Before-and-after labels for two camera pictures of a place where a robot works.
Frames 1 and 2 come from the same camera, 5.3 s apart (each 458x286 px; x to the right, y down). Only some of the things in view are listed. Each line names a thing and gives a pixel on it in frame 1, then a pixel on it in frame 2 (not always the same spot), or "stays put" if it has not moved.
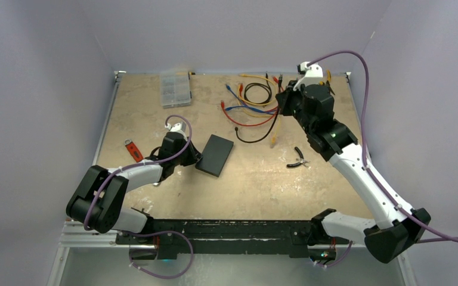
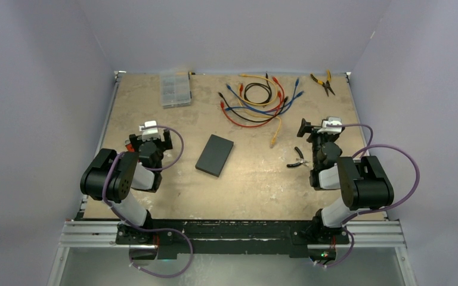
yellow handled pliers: (328, 80) stays put
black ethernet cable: (280, 80) → (269, 120)
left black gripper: (194, 157) → (136, 140)
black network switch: (215, 154) stays put
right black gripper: (285, 96) → (306, 127)
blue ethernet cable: (228, 108) stays put
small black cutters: (302, 161) stays put
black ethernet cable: (257, 83) stays put
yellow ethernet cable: (238, 88) stays put
